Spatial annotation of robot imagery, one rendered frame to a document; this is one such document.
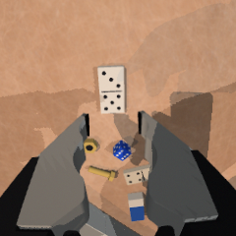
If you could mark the yellow bolt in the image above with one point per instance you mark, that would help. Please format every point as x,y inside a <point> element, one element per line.
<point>110,175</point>

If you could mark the blue and white eraser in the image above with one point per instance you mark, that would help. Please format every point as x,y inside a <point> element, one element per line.
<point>136,205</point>

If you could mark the white domino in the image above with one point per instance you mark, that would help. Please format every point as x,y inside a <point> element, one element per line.
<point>137,174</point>
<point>111,88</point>

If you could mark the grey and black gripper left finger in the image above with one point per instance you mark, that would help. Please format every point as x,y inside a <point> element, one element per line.
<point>49,196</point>

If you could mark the blue die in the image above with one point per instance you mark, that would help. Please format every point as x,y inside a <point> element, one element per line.
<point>121,150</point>

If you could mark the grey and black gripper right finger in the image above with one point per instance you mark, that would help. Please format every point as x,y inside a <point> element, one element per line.
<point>184,189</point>

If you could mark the yellow hex nut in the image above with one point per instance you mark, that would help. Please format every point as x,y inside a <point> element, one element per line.
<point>90,145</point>

